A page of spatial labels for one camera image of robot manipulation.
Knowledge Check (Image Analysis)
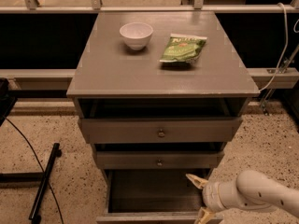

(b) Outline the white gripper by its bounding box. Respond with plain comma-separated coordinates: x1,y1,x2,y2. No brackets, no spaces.
186,174,237,224

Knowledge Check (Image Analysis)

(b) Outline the grey bottom drawer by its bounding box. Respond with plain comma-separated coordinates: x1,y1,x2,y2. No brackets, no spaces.
96,169,204,224

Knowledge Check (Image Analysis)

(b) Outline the grey drawer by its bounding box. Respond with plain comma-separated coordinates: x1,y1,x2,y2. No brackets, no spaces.
78,118,242,144
96,169,204,224
93,151,224,170

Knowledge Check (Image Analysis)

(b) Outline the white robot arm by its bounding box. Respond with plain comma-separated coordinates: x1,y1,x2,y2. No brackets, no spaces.
186,170,299,224

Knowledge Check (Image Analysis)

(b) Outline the grey middle drawer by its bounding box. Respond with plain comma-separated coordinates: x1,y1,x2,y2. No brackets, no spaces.
93,151,224,170

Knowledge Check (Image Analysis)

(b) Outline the grey top drawer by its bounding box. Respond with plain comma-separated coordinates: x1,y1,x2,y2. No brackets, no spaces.
78,118,242,144

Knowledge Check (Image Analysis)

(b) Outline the grey wooden drawer cabinet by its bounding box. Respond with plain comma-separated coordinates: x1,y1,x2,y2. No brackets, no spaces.
65,10,261,224

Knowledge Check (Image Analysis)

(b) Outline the green chip bag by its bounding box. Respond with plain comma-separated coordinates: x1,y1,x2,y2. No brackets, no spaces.
160,34,207,63

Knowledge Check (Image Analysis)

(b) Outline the white ceramic bowl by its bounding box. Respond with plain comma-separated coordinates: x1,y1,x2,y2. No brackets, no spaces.
120,22,153,50

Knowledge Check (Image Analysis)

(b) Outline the black metal stand base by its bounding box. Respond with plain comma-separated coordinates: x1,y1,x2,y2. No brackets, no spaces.
0,143,62,224

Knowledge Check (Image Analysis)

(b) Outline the black equipment box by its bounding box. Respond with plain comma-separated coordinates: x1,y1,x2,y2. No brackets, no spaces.
0,78,17,126

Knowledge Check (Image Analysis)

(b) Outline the white hanging cable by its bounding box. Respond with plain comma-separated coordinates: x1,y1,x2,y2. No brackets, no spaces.
259,2,291,92

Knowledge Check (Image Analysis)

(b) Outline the black floor cable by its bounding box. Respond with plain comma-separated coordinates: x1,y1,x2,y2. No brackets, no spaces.
4,117,64,224

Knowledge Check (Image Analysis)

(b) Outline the metal railing frame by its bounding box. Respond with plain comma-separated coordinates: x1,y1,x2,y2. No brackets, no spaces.
0,0,299,16

